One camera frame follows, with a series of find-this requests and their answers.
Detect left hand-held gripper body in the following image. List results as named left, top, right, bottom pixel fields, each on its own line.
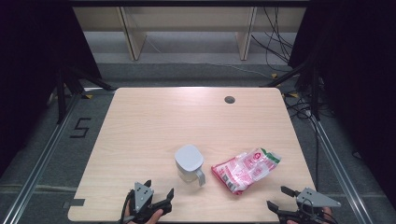
left=125, top=181, right=173, bottom=223

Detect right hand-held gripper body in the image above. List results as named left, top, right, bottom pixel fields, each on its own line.
left=277, top=187, right=342, bottom=224

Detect clear jar with grey lid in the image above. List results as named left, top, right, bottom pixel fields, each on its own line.
left=174, top=144, right=207, bottom=188

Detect pink and white plastic bag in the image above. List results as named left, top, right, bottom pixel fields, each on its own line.
left=210, top=147, right=282, bottom=196

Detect person's left hand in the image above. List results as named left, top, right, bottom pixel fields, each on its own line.
left=136, top=208, right=164, bottom=224

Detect person's right hand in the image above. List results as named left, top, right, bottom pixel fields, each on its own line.
left=286, top=207, right=334, bottom=224

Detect black metal stand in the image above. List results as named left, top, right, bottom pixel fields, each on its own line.
left=261, top=58, right=322, bottom=121
left=55, top=64, right=117, bottom=125

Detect dark curtain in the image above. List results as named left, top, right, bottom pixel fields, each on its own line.
left=0, top=0, right=103, bottom=176
left=288, top=0, right=396, bottom=214

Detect beige wooden shelf unit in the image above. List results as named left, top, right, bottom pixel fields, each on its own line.
left=72, top=6, right=307, bottom=62

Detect left hand-held gripper black cable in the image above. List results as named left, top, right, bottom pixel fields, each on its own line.
left=120, top=189, right=134, bottom=224

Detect aluminium floor rail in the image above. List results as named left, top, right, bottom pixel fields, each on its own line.
left=0, top=92, right=82, bottom=224
left=310, top=117, right=375, bottom=224

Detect black floor cables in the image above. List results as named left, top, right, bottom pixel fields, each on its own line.
left=281, top=89, right=336, bottom=189

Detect tangle of hanging black cables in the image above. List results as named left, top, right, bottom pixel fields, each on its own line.
left=250, top=6, right=295, bottom=73

